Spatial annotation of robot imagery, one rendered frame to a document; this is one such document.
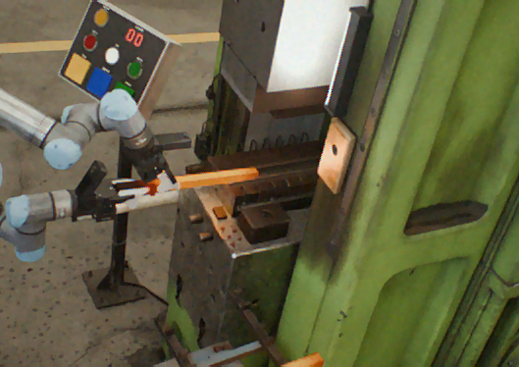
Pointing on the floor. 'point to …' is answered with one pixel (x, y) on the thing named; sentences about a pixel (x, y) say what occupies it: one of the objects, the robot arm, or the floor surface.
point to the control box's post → (119, 219)
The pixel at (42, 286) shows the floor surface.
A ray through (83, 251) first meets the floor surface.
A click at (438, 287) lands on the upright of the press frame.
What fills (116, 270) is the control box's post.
